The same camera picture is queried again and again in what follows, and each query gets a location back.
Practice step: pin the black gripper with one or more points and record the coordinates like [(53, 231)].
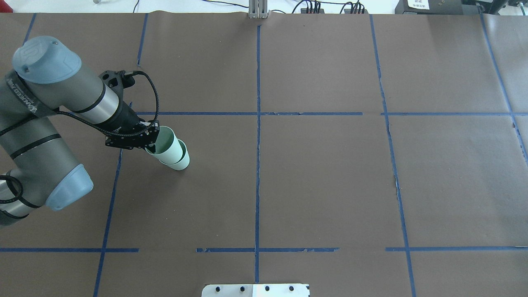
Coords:
[(126, 120)]

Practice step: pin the pale green cup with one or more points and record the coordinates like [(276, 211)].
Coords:
[(166, 148), (183, 162)]

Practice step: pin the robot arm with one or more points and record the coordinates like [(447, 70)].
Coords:
[(48, 79)]

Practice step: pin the usb hub with orange plugs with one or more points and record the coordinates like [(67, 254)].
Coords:
[(312, 7)]

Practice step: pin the black computer box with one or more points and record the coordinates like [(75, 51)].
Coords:
[(436, 7)]

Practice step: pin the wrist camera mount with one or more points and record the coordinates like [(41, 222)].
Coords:
[(118, 81)]

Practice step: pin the aluminium frame post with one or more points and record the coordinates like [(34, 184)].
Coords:
[(258, 9)]

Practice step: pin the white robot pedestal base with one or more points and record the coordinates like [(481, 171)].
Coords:
[(257, 290)]

